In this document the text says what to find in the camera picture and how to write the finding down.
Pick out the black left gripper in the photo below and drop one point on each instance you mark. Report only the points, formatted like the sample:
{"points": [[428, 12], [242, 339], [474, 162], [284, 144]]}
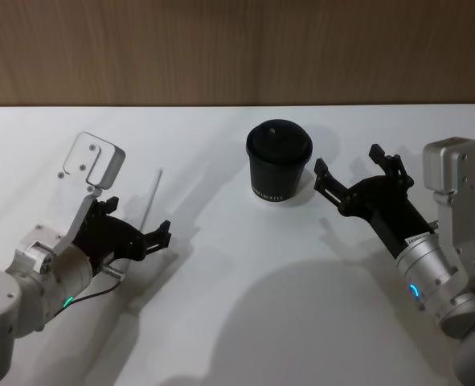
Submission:
{"points": [[114, 237]]}

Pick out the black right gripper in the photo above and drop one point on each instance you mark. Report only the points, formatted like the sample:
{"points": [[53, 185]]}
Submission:
{"points": [[382, 201]]}

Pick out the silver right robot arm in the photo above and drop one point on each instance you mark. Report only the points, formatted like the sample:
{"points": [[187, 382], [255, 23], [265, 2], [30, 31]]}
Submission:
{"points": [[422, 257]]}

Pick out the thin white straw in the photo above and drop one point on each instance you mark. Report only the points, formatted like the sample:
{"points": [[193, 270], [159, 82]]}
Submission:
{"points": [[152, 199]]}

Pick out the black paper cup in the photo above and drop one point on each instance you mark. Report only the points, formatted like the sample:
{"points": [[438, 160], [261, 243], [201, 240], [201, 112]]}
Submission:
{"points": [[275, 181]]}

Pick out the black plastic cup lid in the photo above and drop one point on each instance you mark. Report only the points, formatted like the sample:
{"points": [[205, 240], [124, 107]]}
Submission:
{"points": [[277, 138]]}

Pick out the brown wooden wall panel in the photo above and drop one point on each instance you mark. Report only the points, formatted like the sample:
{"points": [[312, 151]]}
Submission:
{"points": [[237, 52]]}

